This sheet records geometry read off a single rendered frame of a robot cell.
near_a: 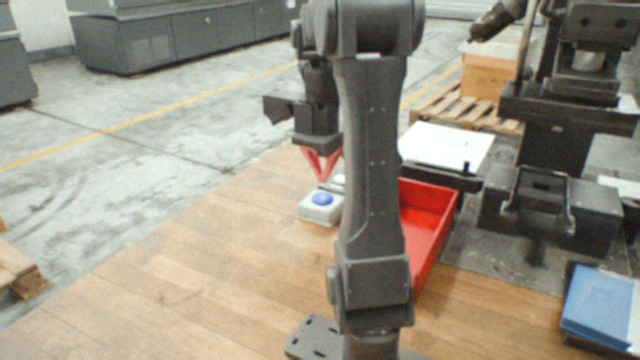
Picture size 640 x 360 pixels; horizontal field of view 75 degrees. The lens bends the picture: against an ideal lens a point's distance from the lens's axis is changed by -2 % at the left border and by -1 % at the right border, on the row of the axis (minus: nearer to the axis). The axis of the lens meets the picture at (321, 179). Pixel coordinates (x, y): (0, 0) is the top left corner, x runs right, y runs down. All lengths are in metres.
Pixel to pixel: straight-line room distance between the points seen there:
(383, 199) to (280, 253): 0.32
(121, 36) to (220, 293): 4.92
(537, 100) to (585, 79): 0.07
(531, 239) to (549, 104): 0.24
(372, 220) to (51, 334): 0.44
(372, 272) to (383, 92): 0.18
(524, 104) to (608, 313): 0.30
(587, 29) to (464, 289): 0.39
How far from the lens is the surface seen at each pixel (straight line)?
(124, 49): 5.46
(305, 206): 0.76
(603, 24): 0.68
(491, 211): 0.78
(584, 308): 0.66
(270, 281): 0.65
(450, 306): 0.63
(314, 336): 0.56
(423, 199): 0.80
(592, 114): 0.70
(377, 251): 0.43
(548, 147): 1.00
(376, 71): 0.39
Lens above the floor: 1.33
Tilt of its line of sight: 28 degrees down
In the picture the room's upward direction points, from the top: straight up
